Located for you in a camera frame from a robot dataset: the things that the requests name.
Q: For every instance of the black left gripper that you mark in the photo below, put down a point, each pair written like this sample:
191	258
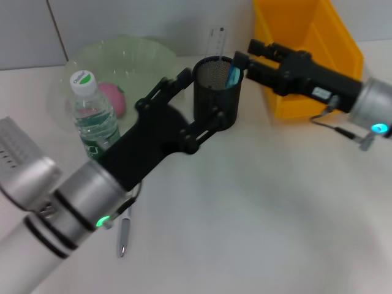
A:
144	147

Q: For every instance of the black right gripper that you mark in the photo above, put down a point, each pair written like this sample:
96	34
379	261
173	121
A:
306	79

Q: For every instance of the blue scissors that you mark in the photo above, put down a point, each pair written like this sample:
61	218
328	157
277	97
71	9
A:
234	76

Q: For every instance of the clear plastic ruler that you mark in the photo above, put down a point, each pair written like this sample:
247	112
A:
217	39

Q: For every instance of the pink toy peach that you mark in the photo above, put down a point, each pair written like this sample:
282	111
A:
114	98

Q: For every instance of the clear plastic water bottle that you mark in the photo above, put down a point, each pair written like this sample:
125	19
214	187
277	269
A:
92	113

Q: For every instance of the silver ballpoint pen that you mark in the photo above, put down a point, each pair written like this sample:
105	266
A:
124	235

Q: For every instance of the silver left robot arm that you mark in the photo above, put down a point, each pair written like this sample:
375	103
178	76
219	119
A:
61	208

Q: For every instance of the black mesh pen holder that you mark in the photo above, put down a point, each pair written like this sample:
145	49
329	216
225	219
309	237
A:
211	92

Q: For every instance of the translucent green fruit plate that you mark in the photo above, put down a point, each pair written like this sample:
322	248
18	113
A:
137	61

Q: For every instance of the yellow plastic bin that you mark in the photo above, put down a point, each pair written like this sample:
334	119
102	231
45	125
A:
275	24

